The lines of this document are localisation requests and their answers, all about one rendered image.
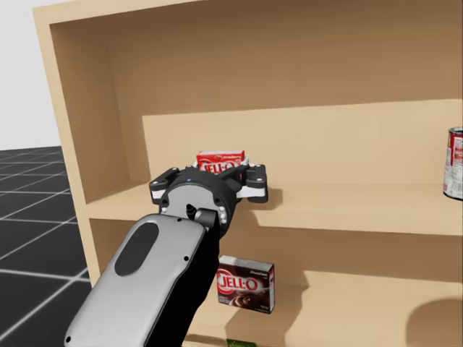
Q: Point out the pale wooden shelf unit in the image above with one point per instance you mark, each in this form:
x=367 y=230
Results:
x=325 y=152

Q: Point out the red and white carton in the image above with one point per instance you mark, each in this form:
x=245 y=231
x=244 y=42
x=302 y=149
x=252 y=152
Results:
x=221 y=160

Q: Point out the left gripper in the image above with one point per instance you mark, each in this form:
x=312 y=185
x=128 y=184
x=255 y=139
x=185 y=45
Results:
x=202 y=193

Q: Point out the green rectangular can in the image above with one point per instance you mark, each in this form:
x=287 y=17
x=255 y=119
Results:
x=239 y=343

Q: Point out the red and white can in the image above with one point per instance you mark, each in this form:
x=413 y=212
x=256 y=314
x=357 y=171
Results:
x=455 y=162

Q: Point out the brown and white carton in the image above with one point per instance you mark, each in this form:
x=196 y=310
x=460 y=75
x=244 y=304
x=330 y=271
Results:
x=246 y=285

